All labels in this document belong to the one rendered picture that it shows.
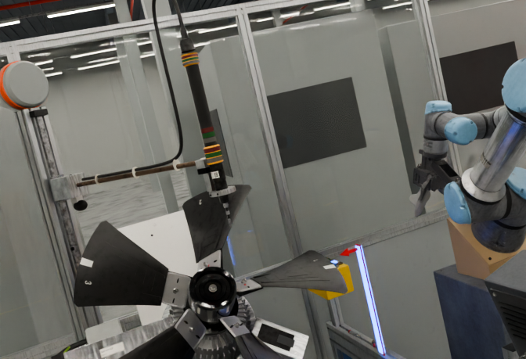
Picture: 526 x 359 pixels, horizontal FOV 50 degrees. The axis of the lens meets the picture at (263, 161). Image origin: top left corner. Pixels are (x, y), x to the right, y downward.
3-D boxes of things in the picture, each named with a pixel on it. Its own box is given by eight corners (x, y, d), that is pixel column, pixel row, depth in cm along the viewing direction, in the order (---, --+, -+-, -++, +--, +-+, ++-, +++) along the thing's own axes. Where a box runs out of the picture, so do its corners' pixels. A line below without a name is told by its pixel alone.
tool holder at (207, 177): (198, 199, 145) (189, 163, 144) (215, 192, 151) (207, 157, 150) (225, 195, 140) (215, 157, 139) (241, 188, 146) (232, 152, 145)
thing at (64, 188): (52, 203, 181) (46, 178, 180) (70, 198, 187) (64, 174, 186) (72, 200, 175) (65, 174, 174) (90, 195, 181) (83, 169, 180)
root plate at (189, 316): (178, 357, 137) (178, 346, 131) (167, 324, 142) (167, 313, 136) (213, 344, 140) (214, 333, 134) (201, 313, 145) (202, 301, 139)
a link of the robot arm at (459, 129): (491, 117, 155) (469, 109, 165) (454, 120, 152) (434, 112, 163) (488, 144, 157) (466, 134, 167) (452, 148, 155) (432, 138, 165)
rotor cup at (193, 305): (193, 342, 142) (194, 322, 132) (175, 292, 150) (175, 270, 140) (246, 323, 147) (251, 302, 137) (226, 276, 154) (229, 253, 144)
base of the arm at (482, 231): (500, 209, 175) (513, 187, 168) (533, 245, 165) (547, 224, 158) (461, 220, 170) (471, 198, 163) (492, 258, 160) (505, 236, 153)
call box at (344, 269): (308, 293, 194) (301, 264, 193) (333, 285, 198) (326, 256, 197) (329, 305, 179) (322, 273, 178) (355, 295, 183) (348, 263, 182)
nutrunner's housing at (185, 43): (214, 205, 145) (171, 30, 141) (224, 201, 148) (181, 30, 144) (226, 203, 142) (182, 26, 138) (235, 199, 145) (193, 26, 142)
